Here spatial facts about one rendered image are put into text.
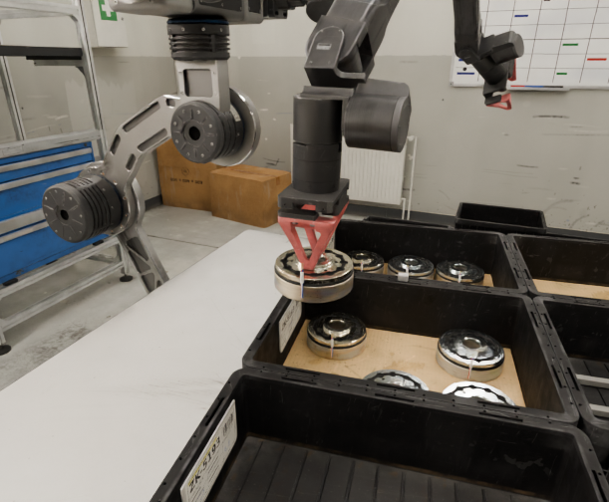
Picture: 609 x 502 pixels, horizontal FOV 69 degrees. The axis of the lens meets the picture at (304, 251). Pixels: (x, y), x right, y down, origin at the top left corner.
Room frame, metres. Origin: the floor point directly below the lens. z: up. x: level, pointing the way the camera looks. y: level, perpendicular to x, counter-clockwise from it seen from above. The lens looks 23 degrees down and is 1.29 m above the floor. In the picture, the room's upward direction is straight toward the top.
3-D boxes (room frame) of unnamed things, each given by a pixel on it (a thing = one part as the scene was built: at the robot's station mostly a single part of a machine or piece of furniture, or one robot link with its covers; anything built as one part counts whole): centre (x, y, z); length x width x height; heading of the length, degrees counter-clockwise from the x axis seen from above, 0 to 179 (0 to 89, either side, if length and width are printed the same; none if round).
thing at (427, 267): (0.92, -0.24, 0.86); 0.10 x 0.10 x 0.01
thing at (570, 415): (0.56, -0.15, 0.92); 0.40 x 0.30 x 0.02; 75
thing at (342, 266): (0.53, -0.01, 1.05); 0.10 x 0.10 x 0.01
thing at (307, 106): (0.52, -0.02, 1.23); 0.07 x 0.06 x 0.07; 66
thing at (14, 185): (2.14, 1.30, 0.60); 0.72 x 0.03 x 0.56; 157
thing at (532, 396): (0.56, -0.15, 0.87); 0.40 x 0.30 x 0.11; 75
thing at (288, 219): (0.51, -0.01, 1.10); 0.07 x 0.07 x 0.09; 74
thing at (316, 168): (0.52, -0.01, 1.17); 0.10 x 0.07 x 0.07; 164
